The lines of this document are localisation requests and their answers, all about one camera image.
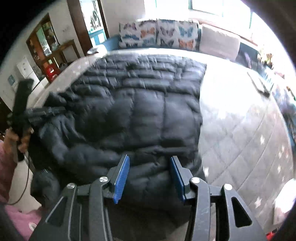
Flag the right butterfly print cushion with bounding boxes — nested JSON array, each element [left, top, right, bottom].
[[157, 19, 199, 51]]

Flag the butterfly print cushion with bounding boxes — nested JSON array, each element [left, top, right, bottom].
[[119, 20, 157, 48], [157, 19, 199, 51]]

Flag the left butterfly print cushion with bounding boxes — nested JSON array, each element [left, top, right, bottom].
[[119, 20, 157, 48]]

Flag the grey remote control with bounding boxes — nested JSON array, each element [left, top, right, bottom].
[[247, 70, 274, 97]]

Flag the person's left hand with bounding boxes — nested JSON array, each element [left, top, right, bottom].
[[3, 128, 32, 155]]

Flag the purple plush toy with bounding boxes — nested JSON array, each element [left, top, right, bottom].
[[243, 52, 252, 69]]

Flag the red plastic stool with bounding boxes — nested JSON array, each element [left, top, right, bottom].
[[44, 64, 61, 83]]

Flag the black puffer down jacket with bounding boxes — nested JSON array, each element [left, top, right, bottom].
[[30, 53, 207, 223]]

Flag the blue sofa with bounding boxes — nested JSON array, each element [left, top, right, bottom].
[[99, 27, 296, 140]]

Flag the dark brown door frame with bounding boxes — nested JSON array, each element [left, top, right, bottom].
[[67, 0, 109, 55]]

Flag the white plain cushion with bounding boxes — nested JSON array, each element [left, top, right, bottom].
[[199, 24, 241, 61]]

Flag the brown wooden display cabinet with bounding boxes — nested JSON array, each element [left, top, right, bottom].
[[26, 13, 59, 71]]

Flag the plush teddy bear toys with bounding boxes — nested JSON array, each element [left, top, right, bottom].
[[257, 53, 273, 69]]

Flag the grey quilted star mat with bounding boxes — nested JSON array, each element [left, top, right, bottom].
[[40, 49, 293, 240]]

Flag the white refrigerator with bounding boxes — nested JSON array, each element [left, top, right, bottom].
[[16, 56, 40, 90]]

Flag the green framed window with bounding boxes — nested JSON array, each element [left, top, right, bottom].
[[144, 1, 253, 29]]

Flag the brown wooden side table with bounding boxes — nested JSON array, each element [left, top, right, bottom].
[[53, 39, 81, 65]]

